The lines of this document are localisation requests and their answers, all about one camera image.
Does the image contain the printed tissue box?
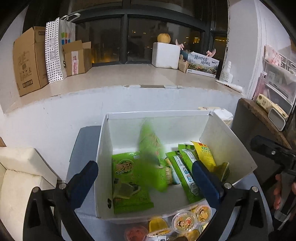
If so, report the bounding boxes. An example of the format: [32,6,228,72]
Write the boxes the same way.
[186,52,219,78]

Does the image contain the wooden side shelf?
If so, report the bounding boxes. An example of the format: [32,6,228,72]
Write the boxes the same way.
[231,98,291,150]

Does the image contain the white foam box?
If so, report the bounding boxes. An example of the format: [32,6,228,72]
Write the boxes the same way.
[152,42,180,69]

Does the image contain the polka dot paper bag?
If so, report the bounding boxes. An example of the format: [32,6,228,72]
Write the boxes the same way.
[45,18,63,84]

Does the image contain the large brown cardboard box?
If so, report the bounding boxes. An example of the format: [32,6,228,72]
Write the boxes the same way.
[13,26,49,96]

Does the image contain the white cardboard box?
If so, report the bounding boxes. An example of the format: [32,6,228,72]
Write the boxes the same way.
[94,110,257,224]

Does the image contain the white plastic bottle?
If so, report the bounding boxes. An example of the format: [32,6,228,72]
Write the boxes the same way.
[219,61,233,83]

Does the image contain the pink jelly cup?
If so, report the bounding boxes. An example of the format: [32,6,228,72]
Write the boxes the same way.
[125,225,149,241]

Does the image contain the yellow snack packet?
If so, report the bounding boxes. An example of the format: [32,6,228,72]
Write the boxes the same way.
[192,141,216,172]

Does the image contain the green seaweed multipack sleeve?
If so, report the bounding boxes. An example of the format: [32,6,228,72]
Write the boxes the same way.
[166,144,204,203]

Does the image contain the white small device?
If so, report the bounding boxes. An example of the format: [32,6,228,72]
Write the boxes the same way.
[268,108,288,132]

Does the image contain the small open cardboard box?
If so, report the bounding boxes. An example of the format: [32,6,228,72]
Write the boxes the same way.
[63,40,92,76]

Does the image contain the yellow jelly cup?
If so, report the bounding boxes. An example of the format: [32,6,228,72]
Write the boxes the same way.
[147,218,173,237]

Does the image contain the person right hand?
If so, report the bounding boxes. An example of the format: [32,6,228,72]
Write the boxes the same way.
[273,174,281,210]

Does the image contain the yellow green snack pouch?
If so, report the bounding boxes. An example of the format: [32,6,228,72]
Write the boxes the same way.
[213,162,230,182]

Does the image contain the white colourful squares bag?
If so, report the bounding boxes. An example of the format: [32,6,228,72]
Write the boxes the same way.
[58,13,80,79]

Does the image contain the cartoon lid jelly cup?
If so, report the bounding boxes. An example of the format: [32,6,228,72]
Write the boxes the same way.
[195,205,212,225]
[171,211,198,234]

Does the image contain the orange pomelo fruit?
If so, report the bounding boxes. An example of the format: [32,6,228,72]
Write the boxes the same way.
[157,33,171,44]

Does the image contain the cream leather sofa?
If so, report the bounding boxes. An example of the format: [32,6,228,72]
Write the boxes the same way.
[1,147,57,240]

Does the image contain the clear plastic drawer organizer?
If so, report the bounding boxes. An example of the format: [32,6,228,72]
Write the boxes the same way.
[252,45,295,114]

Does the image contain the green seaweed snack pack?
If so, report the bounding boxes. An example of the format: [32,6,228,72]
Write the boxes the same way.
[112,152,154,214]

